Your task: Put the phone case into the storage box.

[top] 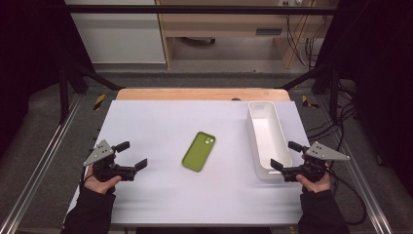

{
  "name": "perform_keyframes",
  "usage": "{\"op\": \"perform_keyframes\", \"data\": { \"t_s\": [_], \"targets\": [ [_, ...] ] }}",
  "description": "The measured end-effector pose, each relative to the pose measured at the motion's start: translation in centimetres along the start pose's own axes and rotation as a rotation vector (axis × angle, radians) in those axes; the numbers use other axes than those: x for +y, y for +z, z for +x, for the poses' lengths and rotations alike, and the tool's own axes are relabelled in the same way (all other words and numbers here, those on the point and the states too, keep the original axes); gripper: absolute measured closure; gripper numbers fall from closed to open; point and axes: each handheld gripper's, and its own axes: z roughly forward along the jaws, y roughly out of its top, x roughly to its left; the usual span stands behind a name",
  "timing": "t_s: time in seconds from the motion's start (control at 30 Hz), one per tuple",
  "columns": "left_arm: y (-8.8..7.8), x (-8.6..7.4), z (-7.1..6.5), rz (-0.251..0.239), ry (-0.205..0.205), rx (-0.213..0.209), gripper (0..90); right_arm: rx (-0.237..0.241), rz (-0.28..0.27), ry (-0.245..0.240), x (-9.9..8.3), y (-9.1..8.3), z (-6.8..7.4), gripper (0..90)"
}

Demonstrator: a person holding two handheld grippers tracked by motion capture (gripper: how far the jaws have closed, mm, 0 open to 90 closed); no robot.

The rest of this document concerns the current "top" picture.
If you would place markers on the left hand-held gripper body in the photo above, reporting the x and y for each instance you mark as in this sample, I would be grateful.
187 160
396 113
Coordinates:
100 155

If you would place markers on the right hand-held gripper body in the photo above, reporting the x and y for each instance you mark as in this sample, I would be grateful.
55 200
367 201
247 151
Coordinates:
324 152

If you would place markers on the white plastic box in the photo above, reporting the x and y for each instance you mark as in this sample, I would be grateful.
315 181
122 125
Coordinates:
268 136

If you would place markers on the green phone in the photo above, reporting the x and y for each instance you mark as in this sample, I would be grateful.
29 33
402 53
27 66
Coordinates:
198 151

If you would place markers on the person's left hand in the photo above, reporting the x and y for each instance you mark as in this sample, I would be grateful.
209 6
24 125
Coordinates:
97 186

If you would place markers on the person's right hand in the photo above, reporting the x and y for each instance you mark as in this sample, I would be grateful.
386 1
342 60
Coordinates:
316 187

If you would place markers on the yellow black tape marker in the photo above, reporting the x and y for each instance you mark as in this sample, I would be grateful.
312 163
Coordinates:
99 101

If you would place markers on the wooden table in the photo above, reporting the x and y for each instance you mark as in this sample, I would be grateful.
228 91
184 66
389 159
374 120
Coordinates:
195 94

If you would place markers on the black curtain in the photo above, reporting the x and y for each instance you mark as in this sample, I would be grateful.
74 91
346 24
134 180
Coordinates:
383 81
26 65

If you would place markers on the white cabinet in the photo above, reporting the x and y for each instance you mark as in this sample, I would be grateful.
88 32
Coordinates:
120 35

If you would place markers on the wooden desk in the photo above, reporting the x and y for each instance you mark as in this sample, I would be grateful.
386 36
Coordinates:
227 24

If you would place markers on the aluminium rail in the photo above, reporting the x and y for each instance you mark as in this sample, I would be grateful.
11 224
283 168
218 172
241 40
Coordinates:
363 182
39 169

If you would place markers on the black frame leg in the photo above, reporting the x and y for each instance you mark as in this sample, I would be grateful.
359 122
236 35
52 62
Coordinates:
328 81
69 81

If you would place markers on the black horizontal frame bar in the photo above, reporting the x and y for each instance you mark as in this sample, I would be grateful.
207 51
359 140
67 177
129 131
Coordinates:
195 9

